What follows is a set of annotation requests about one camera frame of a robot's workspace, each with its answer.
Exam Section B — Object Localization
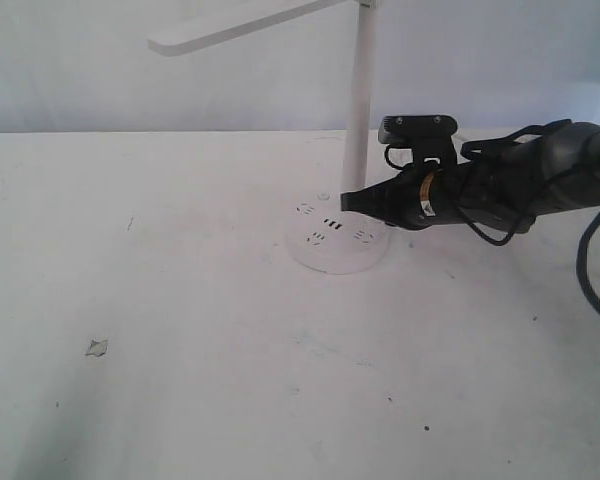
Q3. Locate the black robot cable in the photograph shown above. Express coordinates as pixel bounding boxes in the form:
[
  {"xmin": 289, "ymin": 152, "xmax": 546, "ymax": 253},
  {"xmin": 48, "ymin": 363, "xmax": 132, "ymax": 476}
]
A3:
[{"xmin": 575, "ymin": 199, "xmax": 600, "ymax": 337}]

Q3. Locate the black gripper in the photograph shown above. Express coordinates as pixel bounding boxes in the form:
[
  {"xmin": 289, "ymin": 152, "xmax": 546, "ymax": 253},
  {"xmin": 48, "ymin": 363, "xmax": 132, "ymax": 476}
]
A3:
[{"xmin": 340, "ymin": 169, "xmax": 466, "ymax": 230}]

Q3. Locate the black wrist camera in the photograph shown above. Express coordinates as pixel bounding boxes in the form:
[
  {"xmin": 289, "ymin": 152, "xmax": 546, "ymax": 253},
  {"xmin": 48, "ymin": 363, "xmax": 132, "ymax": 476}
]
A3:
[{"xmin": 378, "ymin": 114, "xmax": 458, "ymax": 167}]

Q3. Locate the white desk lamp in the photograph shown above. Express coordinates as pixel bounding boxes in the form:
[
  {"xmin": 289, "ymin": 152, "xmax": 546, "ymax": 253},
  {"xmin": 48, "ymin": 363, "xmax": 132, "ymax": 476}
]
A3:
[{"xmin": 147, "ymin": 1, "xmax": 389, "ymax": 275}]

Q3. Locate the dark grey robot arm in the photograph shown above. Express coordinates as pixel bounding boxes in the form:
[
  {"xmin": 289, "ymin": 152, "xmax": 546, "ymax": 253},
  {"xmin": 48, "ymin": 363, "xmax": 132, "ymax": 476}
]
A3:
[{"xmin": 340, "ymin": 115, "xmax": 600, "ymax": 234}]

